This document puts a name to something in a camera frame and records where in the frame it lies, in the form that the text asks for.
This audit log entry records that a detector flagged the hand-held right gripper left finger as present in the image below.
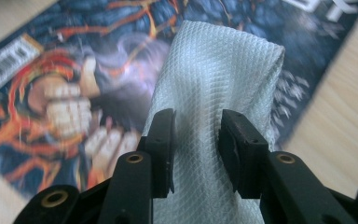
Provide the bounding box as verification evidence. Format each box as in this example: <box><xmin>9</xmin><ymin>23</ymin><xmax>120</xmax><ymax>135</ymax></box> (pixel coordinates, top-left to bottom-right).
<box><xmin>138</xmin><ymin>107</ymin><xmax>177</xmax><ymax>199</ymax></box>

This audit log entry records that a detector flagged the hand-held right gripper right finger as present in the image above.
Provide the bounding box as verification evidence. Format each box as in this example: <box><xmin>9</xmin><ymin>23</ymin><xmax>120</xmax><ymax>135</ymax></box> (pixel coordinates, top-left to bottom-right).
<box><xmin>218</xmin><ymin>108</ymin><xmax>269</xmax><ymax>200</ymax></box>

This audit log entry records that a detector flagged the dark blue illustrated magazine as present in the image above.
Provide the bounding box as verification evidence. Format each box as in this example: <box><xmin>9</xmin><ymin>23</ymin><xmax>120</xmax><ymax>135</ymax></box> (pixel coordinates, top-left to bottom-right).
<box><xmin>0</xmin><ymin>0</ymin><xmax>358</xmax><ymax>200</ymax></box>

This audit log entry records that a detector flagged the light blue cloth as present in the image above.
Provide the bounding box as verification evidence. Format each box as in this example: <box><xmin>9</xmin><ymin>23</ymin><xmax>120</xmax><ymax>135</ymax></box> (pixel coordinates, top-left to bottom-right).
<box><xmin>143</xmin><ymin>20</ymin><xmax>286</xmax><ymax>224</ymax></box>

